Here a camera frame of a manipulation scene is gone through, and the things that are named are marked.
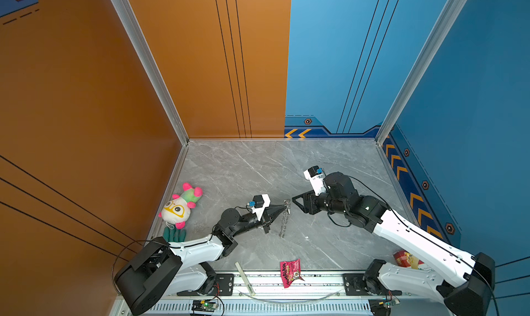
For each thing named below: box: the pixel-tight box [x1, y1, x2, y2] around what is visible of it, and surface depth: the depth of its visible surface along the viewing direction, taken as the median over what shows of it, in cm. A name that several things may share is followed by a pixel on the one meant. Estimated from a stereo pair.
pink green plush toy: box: [158, 182, 203, 230], surface depth 88 cm
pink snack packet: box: [280, 258, 306, 289], surface depth 77 cm
